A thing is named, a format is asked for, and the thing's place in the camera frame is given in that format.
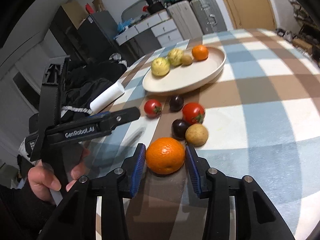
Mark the white paper towel roll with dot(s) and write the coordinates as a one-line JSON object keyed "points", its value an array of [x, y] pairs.
{"points": [[107, 97]]}

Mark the brown longan fruit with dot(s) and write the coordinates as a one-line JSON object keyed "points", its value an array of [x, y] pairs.
{"points": [[197, 135]]}

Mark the yellow-green guava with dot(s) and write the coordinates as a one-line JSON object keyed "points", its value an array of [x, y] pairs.
{"points": [[160, 66]]}

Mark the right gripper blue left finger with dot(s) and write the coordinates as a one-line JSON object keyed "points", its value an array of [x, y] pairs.
{"points": [[134, 168]]}

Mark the cream round plate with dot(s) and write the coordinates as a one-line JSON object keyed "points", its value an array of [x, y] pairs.
{"points": [[183, 79]]}

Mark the beige suitcase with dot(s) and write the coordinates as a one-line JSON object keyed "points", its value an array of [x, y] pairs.
{"points": [[185, 20]]}

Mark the brown kiwi fruit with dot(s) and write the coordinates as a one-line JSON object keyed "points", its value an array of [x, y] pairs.
{"points": [[186, 60]]}

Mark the silver grey suitcase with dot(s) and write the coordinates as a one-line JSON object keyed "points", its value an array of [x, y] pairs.
{"points": [[209, 16]]}

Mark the wooden door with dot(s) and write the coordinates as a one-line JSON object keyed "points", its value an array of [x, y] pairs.
{"points": [[251, 14]]}

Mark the dark grey cabinet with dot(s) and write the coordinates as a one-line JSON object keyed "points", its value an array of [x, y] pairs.
{"points": [[92, 41]]}

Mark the black clothes pile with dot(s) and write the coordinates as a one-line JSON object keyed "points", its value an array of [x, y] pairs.
{"points": [[84, 83]]}

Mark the dark purple plum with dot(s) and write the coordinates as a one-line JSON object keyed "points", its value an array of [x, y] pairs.
{"points": [[176, 103]]}

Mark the red tomato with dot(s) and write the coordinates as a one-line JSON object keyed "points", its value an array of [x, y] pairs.
{"points": [[193, 113], [152, 108]]}

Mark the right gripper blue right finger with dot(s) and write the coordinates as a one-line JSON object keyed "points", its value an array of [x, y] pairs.
{"points": [[197, 169]]}

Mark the person's left hand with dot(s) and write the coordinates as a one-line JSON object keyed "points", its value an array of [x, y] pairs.
{"points": [[42, 180]]}

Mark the orange mandarin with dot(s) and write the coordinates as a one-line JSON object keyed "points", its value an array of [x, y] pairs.
{"points": [[165, 156], [200, 52]]}

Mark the checkered tablecloth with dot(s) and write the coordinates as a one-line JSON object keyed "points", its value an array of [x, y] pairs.
{"points": [[262, 115]]}

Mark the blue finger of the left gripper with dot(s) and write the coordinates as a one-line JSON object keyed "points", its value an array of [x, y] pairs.
{"points": [[108, 122]]}

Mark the white drawer desk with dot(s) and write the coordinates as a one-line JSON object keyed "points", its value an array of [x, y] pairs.
{"points": [[161, 26]]}

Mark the wrinkled green guava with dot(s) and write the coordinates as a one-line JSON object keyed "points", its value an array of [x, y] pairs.
{"points": [[175, 57]]}

